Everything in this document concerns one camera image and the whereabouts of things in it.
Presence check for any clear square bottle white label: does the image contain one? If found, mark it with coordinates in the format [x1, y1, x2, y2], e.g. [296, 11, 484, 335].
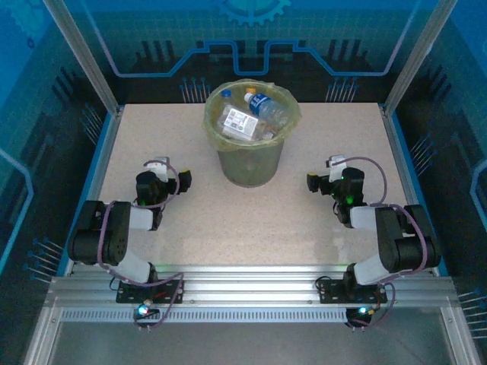
[220, 107, 262, 140]

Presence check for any blue label bottle white cap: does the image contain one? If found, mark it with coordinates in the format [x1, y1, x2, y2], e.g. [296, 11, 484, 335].
[243, 91, 290, 126]

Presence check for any green bin with bag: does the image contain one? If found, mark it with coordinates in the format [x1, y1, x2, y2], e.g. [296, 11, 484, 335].
[204, 78, 303, 188]

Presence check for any yellow-green bin liner bag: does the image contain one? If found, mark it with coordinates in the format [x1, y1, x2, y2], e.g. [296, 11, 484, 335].
[204, 78, 303, 154]

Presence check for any small lit controller board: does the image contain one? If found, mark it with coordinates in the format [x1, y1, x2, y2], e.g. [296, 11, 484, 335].
[132, 303, 161, 321]
[345, 303, 377, 325]

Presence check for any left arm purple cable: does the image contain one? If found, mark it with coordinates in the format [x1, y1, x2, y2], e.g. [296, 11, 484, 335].
[97, 159, 186, 331]

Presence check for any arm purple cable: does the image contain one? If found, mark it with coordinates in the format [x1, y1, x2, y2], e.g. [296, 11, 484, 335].
[330, 156, 429, 331]
[97, 159, 186, 331]

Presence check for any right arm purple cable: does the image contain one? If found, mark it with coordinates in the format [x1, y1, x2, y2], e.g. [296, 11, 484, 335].
[330, 156, 429, 331]

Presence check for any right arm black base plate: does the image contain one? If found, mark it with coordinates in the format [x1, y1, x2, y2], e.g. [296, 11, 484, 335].
[316, 278, 389, 305]

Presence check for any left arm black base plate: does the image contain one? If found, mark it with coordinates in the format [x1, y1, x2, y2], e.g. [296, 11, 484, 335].
[116, 278, 184, 304]

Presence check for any aluminium mounting rail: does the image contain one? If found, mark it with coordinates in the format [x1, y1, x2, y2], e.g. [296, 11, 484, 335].
[47, 264, 460, 309]

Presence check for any slotted grey cable duct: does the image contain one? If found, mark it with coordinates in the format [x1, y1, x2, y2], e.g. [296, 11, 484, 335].
[59, 308, 444, 324]

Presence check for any aluminium frame post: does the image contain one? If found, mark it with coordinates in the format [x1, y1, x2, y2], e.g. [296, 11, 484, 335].
[383, 0, 460, 115]
[41, 0, 125, 115]

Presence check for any aluminium lower frame beam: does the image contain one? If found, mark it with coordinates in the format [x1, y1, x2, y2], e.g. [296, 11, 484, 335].
[441, 306, 481, 365]
[22, 303, 64, 365]

